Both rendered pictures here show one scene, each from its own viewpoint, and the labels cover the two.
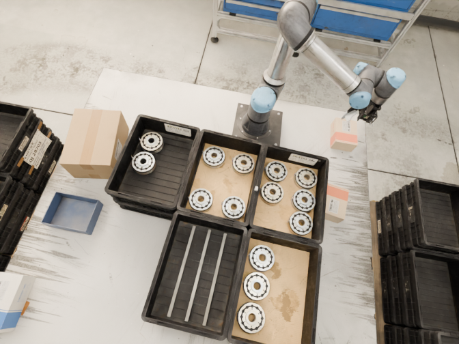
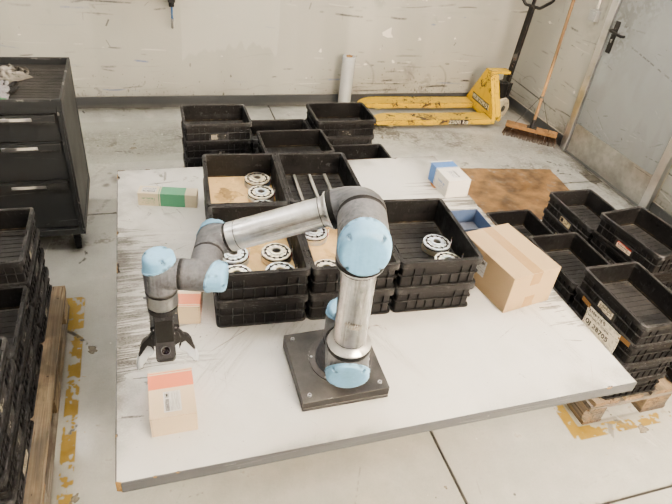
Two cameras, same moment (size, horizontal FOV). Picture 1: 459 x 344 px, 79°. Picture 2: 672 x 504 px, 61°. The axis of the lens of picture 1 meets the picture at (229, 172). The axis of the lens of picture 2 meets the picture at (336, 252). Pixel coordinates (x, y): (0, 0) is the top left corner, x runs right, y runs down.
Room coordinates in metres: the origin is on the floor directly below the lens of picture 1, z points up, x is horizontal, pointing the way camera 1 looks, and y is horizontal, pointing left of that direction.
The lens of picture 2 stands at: (2.03, -0.58, 2.03)
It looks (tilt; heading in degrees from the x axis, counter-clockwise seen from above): 36 degrees down; 159
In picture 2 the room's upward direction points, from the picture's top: 7 degrees clockwise
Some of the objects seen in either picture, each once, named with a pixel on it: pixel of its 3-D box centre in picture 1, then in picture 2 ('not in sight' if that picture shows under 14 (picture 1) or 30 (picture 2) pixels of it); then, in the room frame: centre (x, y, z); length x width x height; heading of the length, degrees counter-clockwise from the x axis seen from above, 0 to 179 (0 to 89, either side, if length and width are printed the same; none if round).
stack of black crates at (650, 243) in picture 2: not in sight; (632, 266); (0.24, 1.76, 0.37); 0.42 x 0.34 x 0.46; 0
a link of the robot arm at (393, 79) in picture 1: (389, 82); (160, 272); (0.93, -0.59, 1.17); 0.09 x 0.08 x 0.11; 75
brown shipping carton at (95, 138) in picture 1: (98, 144); (505, 266); (0.59, 0.66, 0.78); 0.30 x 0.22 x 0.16; 9
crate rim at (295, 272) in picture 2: (291, 191); (256, 238); (0.48, -0.28, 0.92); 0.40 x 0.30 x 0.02; 177
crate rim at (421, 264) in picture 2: (156, 158); (423, 230); (0.51, 0.32, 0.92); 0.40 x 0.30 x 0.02; 177
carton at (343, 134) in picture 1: (343, 134); (172, 400); (0.95, -0.59, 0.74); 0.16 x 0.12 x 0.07; 0
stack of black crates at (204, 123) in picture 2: not in sight; (216, 147); (-1.30, -0.20, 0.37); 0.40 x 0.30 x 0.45; 90
